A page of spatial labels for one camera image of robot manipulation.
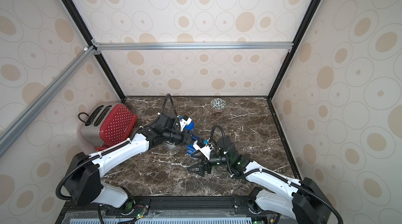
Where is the blue lid container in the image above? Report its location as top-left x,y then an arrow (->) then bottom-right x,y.
164,141 -> 176,150
180,117 -> 195,132
186,135 -> 205,156

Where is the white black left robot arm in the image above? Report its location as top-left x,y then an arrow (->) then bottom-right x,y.
55,111 -> 194,212

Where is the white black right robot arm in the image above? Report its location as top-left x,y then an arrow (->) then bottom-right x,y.
184,129 -> 344,224

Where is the red polka dot toaster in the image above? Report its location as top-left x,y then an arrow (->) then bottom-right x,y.
77,102 -> 138,147

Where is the red plastic rack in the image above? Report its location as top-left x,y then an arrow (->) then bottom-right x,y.
94,143 -> 110,152

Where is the silver aluminium crossbar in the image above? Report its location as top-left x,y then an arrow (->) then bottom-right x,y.
95,42 -> 294,50

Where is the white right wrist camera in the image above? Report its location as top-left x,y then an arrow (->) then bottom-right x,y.
193,140 -> 213,159

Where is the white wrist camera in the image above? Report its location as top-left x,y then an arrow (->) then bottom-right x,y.
178,115 -> 194,131
193,140 -> 213,159

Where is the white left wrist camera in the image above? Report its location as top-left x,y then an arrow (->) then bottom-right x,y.
178,115 -> 194,131

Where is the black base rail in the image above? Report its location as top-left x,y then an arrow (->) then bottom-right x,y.
56,196 -> 295,224

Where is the silver aluminium left rail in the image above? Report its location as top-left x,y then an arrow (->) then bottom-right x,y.
1,46 -> 95,156

